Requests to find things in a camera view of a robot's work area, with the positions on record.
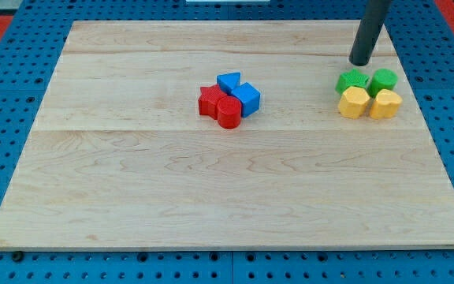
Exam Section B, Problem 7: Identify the blue cube block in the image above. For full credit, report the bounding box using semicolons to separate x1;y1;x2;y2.
231;82;261;118

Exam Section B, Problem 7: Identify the red cylinder block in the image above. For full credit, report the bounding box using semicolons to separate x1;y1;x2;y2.
217;96;242;129

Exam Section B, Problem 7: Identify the yellow hexagon block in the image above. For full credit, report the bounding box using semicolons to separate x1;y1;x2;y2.
337;86;370;119

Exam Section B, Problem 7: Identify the green star block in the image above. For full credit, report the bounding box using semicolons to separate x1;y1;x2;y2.
335;69;370;95

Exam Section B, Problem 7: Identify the green cylinder block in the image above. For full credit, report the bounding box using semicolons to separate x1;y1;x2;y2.
367;69;398;98

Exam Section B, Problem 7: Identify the red star block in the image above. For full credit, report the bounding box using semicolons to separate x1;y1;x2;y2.
198;84;227;120

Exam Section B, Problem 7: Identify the wooden board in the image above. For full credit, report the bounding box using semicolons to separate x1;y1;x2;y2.
0;20;454;252

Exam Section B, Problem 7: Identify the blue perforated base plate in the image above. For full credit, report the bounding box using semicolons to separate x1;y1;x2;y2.
0;1;454;283

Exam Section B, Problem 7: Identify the blue triangle block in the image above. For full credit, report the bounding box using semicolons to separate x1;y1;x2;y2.
216;72;241;95

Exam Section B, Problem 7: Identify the yellow heart block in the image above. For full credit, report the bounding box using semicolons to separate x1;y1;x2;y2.
369;89;403;119

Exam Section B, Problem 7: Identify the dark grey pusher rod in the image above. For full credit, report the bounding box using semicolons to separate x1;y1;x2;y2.
349;0;392;66

